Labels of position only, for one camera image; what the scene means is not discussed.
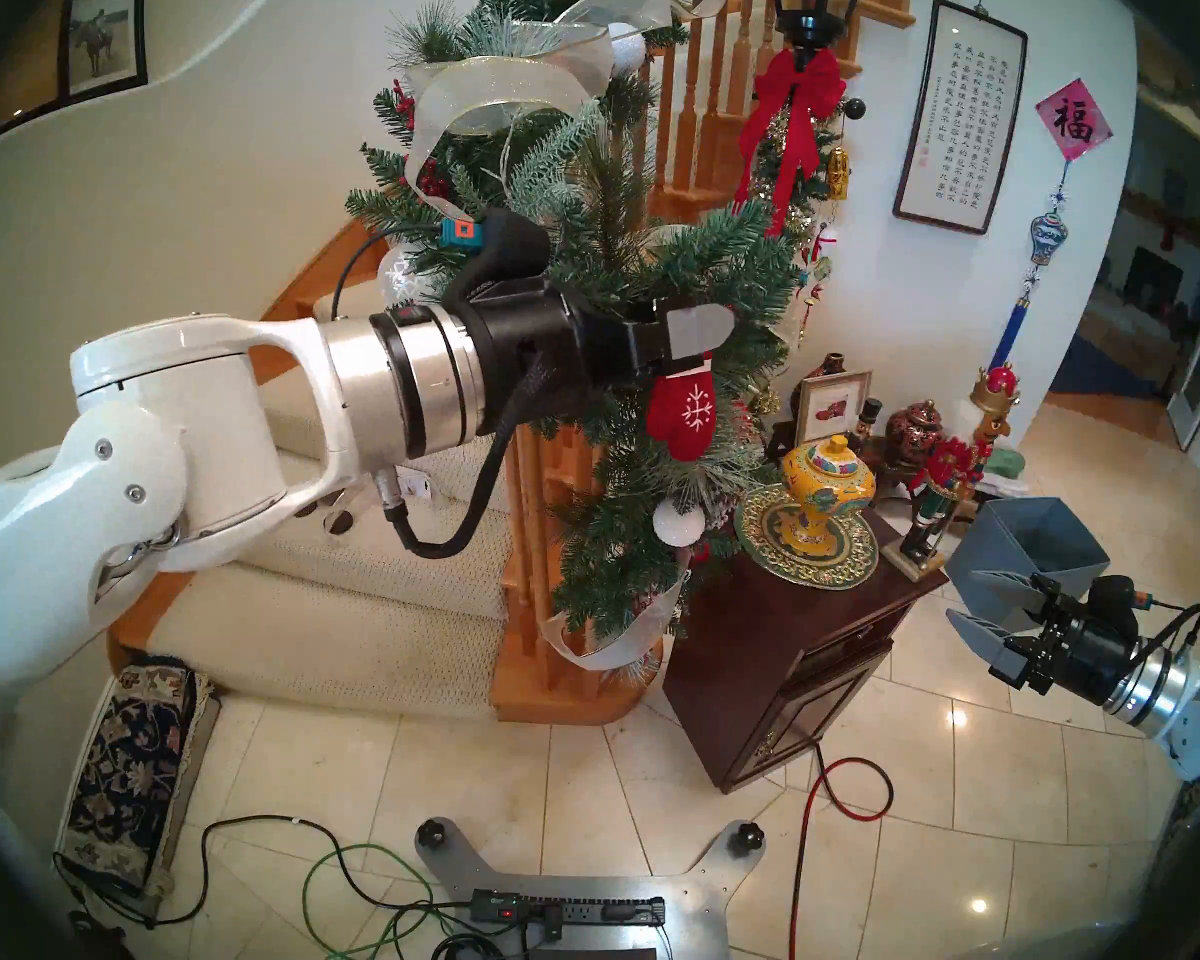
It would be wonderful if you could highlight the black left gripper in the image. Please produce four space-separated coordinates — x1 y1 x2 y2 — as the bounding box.
465 278 737 426

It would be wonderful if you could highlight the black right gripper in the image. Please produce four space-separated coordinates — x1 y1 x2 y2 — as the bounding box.
945 566 1141 704

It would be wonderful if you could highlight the red knitted mitten ornament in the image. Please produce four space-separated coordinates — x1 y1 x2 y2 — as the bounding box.
645 353 716 462

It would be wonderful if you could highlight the white glitter ball ornament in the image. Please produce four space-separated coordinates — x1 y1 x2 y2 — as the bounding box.
652 500 706 547

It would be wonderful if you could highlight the frosted clear ball ornament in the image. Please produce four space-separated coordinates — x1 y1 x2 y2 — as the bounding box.
377 246 436 307

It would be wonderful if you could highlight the blue-gray square bin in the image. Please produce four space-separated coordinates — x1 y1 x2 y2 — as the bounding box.
945 496 1111 619

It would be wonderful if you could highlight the small framed red picture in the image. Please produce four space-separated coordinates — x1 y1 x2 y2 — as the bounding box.
793 370 873 447

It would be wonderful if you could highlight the large red nutcracker figure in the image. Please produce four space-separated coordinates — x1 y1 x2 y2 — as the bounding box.
880 363 1023 581

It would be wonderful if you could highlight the green gold decorative plate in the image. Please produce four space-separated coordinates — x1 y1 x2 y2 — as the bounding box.
733 483 879 589

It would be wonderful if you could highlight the gold tinsel pine garland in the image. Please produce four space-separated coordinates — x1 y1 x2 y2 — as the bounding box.
750 98 846 269

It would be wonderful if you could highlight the yellow porcelain lidded jar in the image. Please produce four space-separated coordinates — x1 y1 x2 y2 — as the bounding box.
780 435 877 544

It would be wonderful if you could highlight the dark red cloisonne jar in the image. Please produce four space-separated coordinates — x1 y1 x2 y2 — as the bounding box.
885 400 946 464

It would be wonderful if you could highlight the green pine garland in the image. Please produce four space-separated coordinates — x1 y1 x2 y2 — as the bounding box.
345 0 841 659

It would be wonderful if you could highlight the dark wooden cabinet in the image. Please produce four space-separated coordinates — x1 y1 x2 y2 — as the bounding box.
663 513 951 794

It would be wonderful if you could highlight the red bow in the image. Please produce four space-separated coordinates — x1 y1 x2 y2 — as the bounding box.
738 48 849 237

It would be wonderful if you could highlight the blue floor rug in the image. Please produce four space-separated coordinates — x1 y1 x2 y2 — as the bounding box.
1048 336 1161 401

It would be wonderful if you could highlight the sheer white ribbon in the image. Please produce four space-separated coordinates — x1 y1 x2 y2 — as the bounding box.
403 0 731 669

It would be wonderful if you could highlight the framed calligraphy scroll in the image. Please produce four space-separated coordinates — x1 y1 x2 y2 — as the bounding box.
892 0 1029 237

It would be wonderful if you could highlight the black lantern lamp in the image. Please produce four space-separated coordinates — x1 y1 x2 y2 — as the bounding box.
768 0 873 69

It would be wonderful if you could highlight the vase charm with blue tassel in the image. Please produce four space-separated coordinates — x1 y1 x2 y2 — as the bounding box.
990 163 1073 371

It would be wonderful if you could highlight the black fireplace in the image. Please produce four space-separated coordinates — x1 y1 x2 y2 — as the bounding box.
1125 246 1186 314

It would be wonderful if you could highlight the red diamond fu sign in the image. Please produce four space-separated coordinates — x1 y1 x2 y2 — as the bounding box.
1035 78 1114 164

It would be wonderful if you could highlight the black power strip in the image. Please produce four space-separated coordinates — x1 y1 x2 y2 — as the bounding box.
470 890 666 929

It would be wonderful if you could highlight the framed horse picture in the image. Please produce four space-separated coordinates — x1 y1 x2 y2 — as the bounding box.
60 0 149 99

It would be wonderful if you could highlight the dark patterned rug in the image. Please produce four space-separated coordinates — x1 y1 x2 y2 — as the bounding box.
60 663 221 894

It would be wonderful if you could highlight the gold brown framed painting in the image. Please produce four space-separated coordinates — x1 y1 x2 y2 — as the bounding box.
0 0 71 134

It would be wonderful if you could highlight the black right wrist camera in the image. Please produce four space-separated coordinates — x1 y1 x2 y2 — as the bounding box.
1088 575 1141 634

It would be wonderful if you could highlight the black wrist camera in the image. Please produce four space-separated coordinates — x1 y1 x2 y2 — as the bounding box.
440 208 551 304
1088 575 1141 634

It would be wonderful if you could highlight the small hanging ornament string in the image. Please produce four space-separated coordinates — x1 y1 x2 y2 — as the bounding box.
798 223 836 344

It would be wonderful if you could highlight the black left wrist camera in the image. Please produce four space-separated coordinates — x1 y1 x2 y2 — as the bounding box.
440 208 551 304

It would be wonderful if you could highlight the thick black left gripper cable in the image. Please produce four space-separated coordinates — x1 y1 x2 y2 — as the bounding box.
380 353 556 561

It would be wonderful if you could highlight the red floor cable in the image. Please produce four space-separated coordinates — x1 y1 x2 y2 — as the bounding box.
788 743 896 960

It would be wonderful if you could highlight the thin black left camera cable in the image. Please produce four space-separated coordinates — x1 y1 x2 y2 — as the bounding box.
332 226 446 321

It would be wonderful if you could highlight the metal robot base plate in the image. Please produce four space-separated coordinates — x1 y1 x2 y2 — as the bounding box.
415 816 766 960

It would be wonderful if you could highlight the green floor cable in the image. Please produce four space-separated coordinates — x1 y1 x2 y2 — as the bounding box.
300 843 481 960

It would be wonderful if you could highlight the black floor cable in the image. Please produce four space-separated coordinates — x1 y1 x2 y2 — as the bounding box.
55 816 481 929

